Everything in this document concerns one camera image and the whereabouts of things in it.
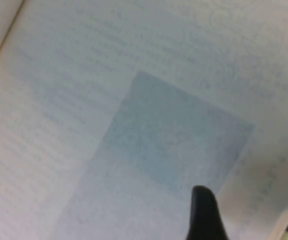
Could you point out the white-paged book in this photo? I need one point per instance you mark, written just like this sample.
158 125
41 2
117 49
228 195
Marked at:
84 100

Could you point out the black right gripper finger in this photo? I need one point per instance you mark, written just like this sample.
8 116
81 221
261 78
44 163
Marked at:
204 220

